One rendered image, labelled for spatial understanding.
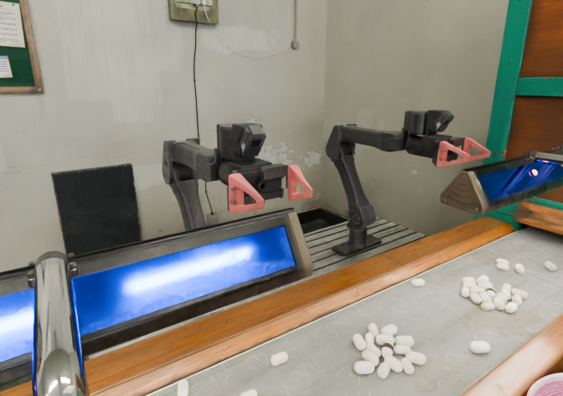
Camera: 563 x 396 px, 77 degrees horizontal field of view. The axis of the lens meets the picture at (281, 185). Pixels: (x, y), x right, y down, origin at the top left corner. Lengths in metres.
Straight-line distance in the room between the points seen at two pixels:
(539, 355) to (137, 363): 0.74
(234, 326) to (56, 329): 0.58
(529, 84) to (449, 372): 1.00
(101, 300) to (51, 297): 0.07
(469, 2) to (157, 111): 1.98
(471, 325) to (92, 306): 0.78
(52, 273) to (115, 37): 2.23
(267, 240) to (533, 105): 1.22
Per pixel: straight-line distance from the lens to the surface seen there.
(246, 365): 0.75
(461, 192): 0.68
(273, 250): 0.39
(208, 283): 0.36
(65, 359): 0.22
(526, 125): 1.49
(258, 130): 0.63
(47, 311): 0.26
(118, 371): 0.76
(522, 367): 0.83
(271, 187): 0.67
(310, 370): 0.74
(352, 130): 1.25
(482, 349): 0.85
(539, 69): 1.48
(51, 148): 2.44
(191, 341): 0.78
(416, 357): 0.78
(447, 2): 2.56
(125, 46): 2.48
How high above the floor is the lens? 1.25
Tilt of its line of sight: 16 degrees down
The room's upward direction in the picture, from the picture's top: straight up
